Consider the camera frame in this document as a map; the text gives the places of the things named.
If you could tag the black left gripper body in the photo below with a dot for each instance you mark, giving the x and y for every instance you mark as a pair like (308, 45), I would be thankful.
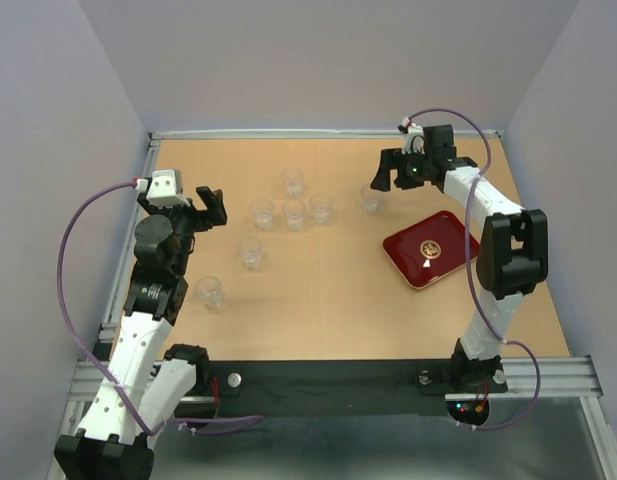
(186, 220)

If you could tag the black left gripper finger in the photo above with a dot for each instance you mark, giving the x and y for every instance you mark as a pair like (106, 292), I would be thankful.
(216, 208)
(206, 195)

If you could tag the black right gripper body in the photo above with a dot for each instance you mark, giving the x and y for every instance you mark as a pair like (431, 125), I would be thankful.
(416, 165)

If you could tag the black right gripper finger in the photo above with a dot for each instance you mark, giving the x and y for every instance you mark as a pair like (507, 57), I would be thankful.
(402, 180)
(382, 179)

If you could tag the clear glass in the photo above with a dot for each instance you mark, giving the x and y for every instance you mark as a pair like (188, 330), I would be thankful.
(293, 182)
(262, 213)
(250, 251)
(294, 212)
(372, 200)
(321, 205)
(209, 291)

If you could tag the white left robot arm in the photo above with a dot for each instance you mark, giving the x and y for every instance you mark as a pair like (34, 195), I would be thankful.
(117, 436)

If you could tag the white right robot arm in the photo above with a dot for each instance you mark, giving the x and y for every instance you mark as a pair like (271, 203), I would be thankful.
(513, 249)

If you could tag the red rectangular tray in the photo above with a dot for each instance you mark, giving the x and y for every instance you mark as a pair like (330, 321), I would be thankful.
(428, 250)

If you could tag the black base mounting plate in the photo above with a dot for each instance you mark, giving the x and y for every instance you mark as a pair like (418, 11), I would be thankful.
(335, 388)

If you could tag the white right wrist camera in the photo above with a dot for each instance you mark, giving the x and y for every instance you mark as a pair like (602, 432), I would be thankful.
(413, 136)

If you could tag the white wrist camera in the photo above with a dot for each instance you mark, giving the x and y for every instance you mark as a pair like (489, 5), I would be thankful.
(166, 189)
(413, 136)

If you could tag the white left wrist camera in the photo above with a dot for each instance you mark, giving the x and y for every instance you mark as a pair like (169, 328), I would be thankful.
(166, 189)

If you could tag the aluminium frame rail back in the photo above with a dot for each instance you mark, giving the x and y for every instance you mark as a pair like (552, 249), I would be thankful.
(275, 134)

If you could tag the aluminium frame rail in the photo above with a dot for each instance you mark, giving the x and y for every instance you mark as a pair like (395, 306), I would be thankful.
(275, 134)
(565, 377)
(104, 343)

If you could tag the aluminium frame rail left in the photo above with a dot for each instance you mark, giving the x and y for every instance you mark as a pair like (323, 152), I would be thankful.
(104, 343)

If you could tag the aluminium frame rail front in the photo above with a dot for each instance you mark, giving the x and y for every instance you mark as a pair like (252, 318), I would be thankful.
(565, 377)

